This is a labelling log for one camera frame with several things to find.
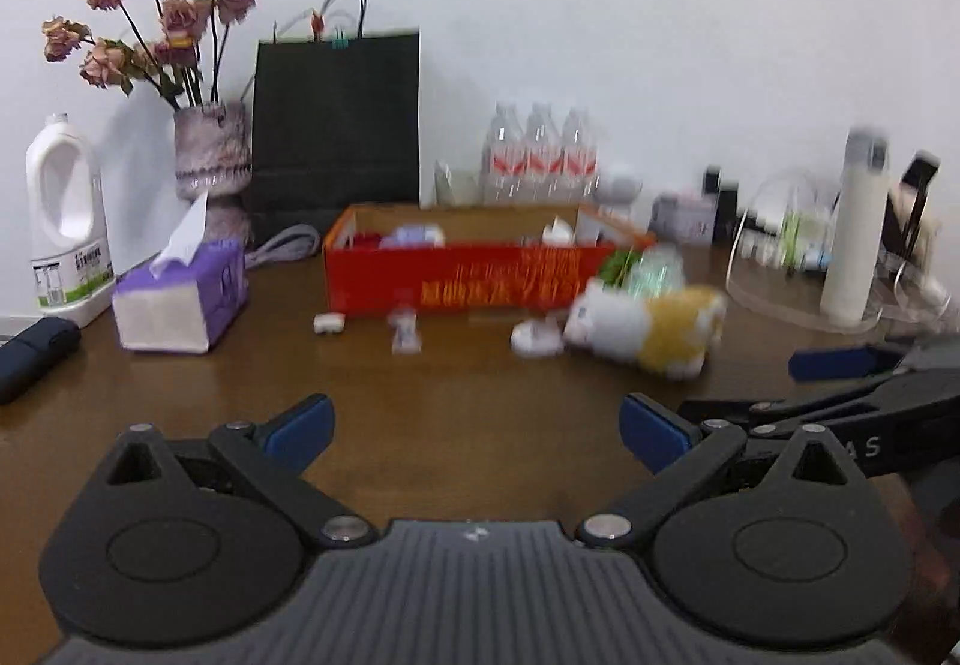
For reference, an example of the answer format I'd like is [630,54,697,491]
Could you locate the black paper bag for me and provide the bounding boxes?
[250,0,422,240]

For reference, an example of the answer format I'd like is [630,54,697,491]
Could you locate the black cosmetic boxes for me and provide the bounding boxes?
[702,164,740,244]

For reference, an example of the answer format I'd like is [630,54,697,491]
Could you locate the grey tin box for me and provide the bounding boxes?
[652,190,718,244]

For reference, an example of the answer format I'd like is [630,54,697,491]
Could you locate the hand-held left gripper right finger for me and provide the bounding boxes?
[575,392,850,550]

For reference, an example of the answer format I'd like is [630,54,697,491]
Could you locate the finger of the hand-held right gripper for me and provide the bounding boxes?
[678,389,908,443]
[788,337,960,384]

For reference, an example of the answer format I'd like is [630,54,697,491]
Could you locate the pale grey flat cable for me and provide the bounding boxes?
[245,223,323,271]

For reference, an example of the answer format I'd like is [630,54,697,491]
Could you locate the purple tissue pack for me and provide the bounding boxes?
[112,191,249,356]

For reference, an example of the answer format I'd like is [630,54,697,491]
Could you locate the clear plastic bag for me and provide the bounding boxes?
[600,244,685,300]

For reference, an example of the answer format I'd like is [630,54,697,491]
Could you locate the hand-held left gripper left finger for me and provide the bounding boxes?
[105,393,377,550]

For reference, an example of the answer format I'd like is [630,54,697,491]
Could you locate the red cardboard box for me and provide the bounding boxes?
[322,203,658,320]

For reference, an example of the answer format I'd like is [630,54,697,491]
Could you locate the white and yellow plush toy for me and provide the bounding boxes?
[562,278,727,383]

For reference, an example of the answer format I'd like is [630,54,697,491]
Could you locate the dark glasses case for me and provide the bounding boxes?
[0,315,83,406]

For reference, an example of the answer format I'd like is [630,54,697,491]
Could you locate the clear water bottle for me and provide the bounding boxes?
[524,102,564,203]
[560,106,602,203]
[483,102,527,203]

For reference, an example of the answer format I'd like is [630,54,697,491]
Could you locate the white robot speaker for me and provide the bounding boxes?
[599,162,645,225]

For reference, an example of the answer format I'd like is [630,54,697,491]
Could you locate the black phone holder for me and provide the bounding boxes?
[883,151,943,278]

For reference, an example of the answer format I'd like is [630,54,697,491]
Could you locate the white thermos bottle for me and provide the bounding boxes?
[818,124,891,326]

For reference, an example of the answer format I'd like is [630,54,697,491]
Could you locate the mottled pink vase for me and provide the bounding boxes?
[172,100,254,248]

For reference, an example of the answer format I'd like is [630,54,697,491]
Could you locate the purple knitted cloth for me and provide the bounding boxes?
[378,223,446,251]

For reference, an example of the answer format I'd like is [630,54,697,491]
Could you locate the white detergent bottle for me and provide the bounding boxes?
[25,113,116,330]

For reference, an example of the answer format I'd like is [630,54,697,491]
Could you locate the glass cup with spoon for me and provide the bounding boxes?
[434,160,482,208]

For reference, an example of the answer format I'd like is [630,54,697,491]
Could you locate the green spray bottle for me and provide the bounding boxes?
[779,198,805,270]

